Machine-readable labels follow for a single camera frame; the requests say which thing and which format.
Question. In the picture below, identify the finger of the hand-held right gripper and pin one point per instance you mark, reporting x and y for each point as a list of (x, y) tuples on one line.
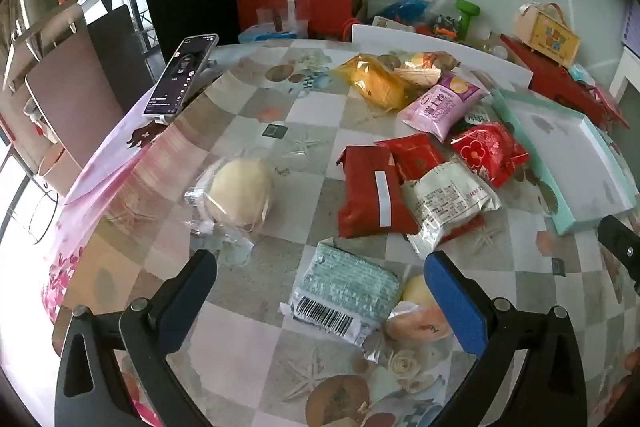
[(620, 247)]

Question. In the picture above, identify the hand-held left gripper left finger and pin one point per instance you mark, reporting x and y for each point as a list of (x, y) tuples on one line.
[(190, 297)]

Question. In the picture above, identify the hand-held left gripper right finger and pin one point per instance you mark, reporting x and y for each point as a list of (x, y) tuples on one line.
[(452, 302)]

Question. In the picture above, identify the peach pastry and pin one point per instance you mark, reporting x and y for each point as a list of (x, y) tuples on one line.
[(415, 322)]

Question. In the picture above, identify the silver white snack packet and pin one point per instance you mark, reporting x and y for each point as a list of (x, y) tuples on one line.
[(445, 202)]

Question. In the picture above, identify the teal shallow box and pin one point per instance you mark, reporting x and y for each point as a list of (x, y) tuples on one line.
[(560, 157)]

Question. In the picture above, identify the teal barcode snack packet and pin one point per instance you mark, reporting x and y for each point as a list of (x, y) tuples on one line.
[(345, 287)]

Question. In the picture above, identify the cream bun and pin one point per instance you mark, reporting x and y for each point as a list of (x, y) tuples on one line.
[(240, 189)]

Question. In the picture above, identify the dark red snack packet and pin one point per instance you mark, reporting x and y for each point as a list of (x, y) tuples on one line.
[(365, 192)]

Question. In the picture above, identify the red flower-print snack packet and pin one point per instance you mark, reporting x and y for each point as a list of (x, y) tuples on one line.
[(482, 152)]

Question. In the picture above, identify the pink red patterned packet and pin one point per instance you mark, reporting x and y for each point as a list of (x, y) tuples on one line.
[(607, 104)]

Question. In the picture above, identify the pink floral tablecloth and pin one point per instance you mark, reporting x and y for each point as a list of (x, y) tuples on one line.
[(100, 177)]

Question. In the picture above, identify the small red snack packet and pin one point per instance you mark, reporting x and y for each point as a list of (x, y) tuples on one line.
[(415, 154)]

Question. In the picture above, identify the dark red gift box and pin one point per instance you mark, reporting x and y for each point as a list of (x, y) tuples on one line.
[(560, 87)]

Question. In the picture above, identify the light blue packet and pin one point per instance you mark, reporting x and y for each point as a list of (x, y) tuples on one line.
[(580, 74)]

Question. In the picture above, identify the pink snack packet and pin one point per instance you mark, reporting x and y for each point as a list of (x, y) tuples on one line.
[(440, 107)]

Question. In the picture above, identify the smartphone on stand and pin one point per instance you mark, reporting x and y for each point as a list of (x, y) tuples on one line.
[(177, 77)]

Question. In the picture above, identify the small white round bottle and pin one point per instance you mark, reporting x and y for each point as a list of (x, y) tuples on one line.
[(500, 51)]

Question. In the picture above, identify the pinkish brown chair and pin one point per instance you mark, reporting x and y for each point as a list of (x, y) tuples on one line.
[(70, 97)]

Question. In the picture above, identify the yellow snack packet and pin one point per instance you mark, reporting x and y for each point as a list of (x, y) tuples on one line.
[(375, 82)]

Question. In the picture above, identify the orange clear-wrapped snack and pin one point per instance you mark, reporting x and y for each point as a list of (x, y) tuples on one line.
[(427, 62)]

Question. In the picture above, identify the dark brown chair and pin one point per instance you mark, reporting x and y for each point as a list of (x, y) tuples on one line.
[(125, 57)]

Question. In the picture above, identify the white foam board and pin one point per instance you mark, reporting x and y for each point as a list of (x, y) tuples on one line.
[(440, 49)]

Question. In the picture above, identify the green dumbbell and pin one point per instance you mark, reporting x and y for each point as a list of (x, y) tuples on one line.
[(467, 19)]

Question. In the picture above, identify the pile of small toys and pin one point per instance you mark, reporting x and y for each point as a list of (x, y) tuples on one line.
[(442, 26)]

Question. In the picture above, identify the small colourful printed box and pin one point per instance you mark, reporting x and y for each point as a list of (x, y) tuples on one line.
[(392, 23)]

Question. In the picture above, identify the blue refill pouch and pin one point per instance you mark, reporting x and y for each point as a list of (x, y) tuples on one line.
[(407, 9)]

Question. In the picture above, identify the clear plastic container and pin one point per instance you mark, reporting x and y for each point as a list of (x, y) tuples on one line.
[(282, 14)]

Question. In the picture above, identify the large red box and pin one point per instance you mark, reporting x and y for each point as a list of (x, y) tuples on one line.
[(325, 9)]

